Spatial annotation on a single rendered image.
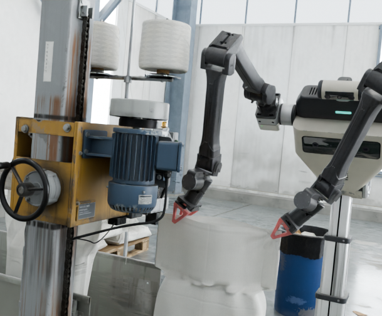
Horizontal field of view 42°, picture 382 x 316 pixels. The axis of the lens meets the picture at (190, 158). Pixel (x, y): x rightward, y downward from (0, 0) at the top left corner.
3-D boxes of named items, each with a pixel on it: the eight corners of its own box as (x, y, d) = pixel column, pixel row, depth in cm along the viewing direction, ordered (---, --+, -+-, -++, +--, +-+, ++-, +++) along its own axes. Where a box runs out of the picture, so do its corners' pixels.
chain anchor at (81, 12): (95, 22, 153) (96, 1, 152) (84, 17, 148) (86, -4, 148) (86, 22, 154) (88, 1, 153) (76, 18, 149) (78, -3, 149)
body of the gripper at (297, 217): (280, 217, 163) (298, 203, 161) (286, 214, 172) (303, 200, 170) (293, 232, 161) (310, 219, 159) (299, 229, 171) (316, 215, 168)
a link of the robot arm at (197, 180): (223, 162, 177) (203, 155, 181) (207, 160, 167) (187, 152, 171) (213, 194, 178) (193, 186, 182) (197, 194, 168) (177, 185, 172)
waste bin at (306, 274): (335, 308, 409) (344, 230, 405) (324, 328, 362) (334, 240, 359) (278, 296, 429) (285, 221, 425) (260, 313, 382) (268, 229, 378)
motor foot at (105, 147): (128, 160, 156) (130, 133, 156) (106, 161, 145) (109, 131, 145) (103, 157, 160) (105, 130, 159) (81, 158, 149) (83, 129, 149)
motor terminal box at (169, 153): (181, 177, 158) (184, 141, 157) (180, 181, 148) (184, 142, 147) (154, 175, 158) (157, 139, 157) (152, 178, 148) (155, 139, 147)
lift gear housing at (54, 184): (59, 207, 148) (63, 170, 148) (47, 209, 143) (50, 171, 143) (32, 202, 153) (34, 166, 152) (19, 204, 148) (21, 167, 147)
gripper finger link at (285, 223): (263, 230, 168) (285, 213, 165) (268, 227, 174) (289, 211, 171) (276, 246, 166) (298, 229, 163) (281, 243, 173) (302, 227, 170)
